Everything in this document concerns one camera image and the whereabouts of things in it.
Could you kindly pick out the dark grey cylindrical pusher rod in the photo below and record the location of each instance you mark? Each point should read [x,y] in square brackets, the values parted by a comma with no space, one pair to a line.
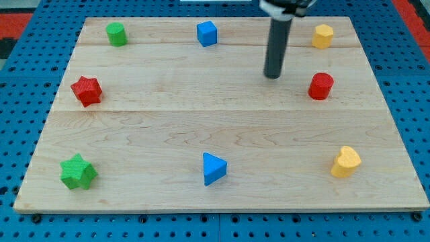
[276,47]

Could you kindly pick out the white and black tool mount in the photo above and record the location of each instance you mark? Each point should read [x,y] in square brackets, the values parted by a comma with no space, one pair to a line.
[286,10]

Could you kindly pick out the yellow hexagon block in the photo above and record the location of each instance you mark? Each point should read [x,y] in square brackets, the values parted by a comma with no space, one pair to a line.
[322,36]

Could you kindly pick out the red cylinder block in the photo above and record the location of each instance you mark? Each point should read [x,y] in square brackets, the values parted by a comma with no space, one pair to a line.
[320,86]

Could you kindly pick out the blue cube block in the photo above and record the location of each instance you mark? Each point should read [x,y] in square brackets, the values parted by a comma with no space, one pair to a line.
[207,33]

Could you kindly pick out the wooden board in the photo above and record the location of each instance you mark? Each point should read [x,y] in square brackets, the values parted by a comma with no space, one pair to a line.
[166,100]

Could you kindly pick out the yellow heart block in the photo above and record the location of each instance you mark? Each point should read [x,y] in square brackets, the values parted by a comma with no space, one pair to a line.
[345,163]

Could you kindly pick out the blue triangle block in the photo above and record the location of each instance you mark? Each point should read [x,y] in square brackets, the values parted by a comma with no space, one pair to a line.
[214,168]

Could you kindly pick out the green cylinder block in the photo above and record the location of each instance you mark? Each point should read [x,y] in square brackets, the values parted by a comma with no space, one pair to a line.
[116,34]

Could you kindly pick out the red star block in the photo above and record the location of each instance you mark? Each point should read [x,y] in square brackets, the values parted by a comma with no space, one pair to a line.
[87,91]

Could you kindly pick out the green star block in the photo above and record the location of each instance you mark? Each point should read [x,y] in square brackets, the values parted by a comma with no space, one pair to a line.
[77,173]

